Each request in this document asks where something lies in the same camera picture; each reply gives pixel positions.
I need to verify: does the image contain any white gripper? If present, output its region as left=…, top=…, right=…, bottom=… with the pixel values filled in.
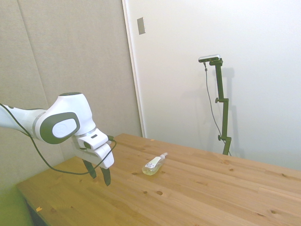
left=71, top=130, right=115, bottom=187

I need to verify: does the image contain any clear sanitizer bottle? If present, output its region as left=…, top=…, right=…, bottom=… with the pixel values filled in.
left=142, top=152, right=169, bottom=177

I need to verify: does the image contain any green cloth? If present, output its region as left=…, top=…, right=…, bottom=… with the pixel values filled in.
left=0, top=185, right=32, bottom=226

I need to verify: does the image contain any white door trim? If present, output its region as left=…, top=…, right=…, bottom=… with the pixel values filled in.
left=121, top=0, right=147, bottom=139

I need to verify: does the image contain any dark green camera stand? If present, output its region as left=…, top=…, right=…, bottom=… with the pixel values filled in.
left=208, top=58, right=232, bottom=156

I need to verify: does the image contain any grey wall plate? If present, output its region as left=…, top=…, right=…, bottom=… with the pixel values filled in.
left=136, top=16, right=146, bottom=36

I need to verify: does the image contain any grey camera on stand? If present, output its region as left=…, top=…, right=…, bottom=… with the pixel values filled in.
left=198, top=54, right=222, bottom=63

